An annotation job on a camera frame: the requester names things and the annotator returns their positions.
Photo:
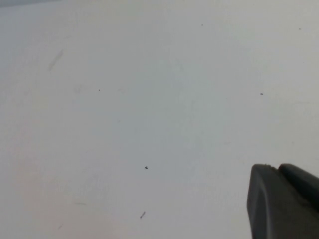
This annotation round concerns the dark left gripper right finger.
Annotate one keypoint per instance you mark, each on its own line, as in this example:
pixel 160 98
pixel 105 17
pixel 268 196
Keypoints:
pixel 301 181

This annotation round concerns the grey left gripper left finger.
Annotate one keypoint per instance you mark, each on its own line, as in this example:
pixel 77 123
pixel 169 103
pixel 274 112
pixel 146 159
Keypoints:
pixel 271 206

